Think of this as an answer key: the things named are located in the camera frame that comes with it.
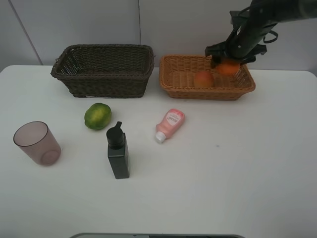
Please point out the light orange wicker basket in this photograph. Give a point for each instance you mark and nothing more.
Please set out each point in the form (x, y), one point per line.
(177, 73)

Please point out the green lime fruit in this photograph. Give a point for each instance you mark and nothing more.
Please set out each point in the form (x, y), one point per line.
(97, 116)

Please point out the translucent purple plastic cup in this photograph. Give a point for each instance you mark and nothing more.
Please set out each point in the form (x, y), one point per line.
(37, 141)

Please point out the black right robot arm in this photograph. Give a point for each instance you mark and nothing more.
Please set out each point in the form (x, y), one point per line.
(266, 14)

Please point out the pink squeeze bottle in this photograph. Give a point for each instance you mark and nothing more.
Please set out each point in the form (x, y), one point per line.
(170, 123)

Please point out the dark green pump bottle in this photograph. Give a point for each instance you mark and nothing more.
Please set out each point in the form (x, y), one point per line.
(117, 152)

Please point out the dark brown wicker basket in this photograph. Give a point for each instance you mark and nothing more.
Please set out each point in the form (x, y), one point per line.
(105, 70)

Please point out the orange tangerine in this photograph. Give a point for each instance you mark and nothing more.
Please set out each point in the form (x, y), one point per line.
(228, 67)

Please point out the red yellow peach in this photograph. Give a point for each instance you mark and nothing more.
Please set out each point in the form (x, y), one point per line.
(203, 79)

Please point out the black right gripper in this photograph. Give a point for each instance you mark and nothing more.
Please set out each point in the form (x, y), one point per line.
(241, 46)

